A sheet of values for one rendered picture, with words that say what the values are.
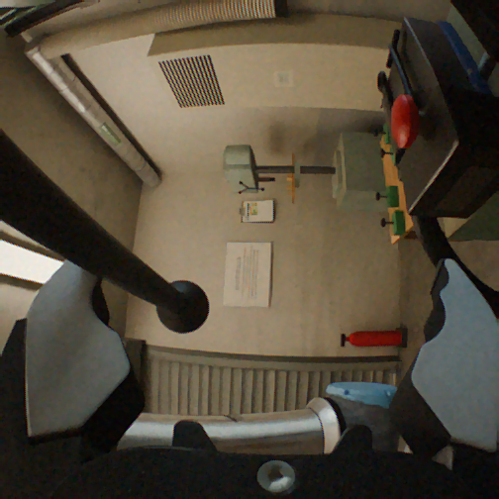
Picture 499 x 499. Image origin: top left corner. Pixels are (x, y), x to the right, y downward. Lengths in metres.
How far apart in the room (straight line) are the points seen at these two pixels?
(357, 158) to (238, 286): 1.57
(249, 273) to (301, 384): 1.14
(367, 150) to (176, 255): 2.03
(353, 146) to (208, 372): 2.30
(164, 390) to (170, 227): 1.64
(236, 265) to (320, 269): 0.79
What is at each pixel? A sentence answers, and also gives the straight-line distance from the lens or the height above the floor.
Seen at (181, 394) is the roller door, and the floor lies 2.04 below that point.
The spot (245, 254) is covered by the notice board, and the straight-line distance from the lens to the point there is 3.06.
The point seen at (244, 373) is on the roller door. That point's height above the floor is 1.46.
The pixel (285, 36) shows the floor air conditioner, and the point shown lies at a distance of 1.65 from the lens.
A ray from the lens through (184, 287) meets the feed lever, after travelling 0.20.
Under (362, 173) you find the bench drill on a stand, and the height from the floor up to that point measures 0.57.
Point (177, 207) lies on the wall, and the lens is 3.39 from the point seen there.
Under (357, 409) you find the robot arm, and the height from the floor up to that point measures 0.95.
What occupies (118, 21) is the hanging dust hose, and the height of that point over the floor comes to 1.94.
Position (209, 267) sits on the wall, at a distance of 3.12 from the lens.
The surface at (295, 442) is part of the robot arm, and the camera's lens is 0.54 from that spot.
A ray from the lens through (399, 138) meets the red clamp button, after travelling 0.18.
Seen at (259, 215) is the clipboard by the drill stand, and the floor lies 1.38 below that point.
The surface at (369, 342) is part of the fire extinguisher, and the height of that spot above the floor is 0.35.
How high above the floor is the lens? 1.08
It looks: 7 degrees up
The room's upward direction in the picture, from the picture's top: 89 degrees counter-clockwise
